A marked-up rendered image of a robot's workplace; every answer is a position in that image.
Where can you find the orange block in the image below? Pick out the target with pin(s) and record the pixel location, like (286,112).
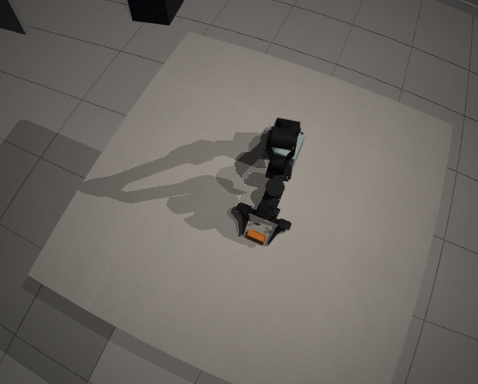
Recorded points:
(256,237)

